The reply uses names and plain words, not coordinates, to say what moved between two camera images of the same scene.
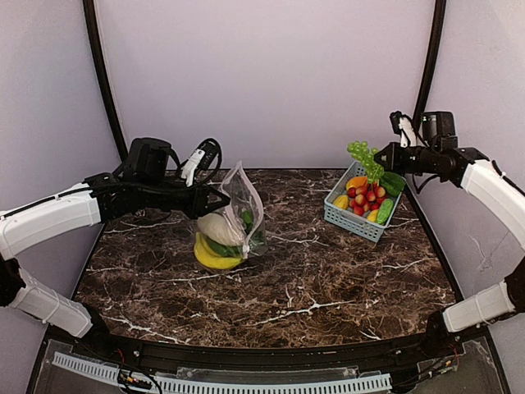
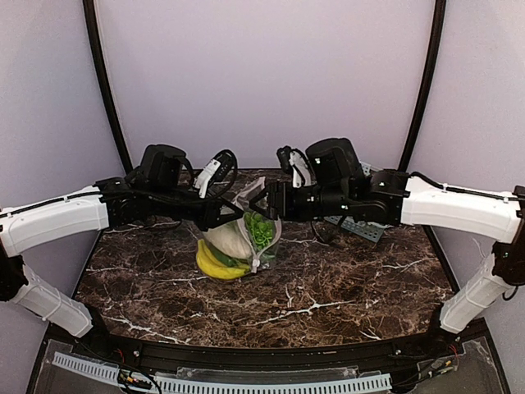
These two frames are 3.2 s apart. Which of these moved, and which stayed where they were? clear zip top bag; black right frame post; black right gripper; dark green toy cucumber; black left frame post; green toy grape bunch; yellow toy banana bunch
Moved: clear zip top bag; black right gripper; dark green toy cucumber; green toy grape bunch; yellow toy banana bunch
Stayed: black left frame post; black right frame post
